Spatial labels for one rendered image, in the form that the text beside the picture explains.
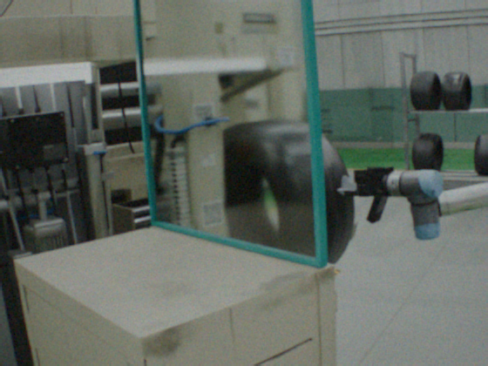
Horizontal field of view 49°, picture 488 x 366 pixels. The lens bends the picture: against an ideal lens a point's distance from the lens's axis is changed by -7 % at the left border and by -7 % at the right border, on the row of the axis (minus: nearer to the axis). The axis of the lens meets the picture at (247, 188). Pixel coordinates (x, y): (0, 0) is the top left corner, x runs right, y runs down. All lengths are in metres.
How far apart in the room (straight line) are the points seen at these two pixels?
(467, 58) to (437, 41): 0.79
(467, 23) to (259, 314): 12.16
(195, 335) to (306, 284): 0.23
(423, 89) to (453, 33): 5.88
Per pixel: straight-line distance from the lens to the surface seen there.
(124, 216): 2.06
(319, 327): 1.03
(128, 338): 0.82
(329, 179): 1.77
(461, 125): 12.89
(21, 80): 1.50
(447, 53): 12.98
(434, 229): 1.61
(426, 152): 7.23
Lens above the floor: 1.58
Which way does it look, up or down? 10 degrees down
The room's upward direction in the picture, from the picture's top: 4 degrees counter-clockwise
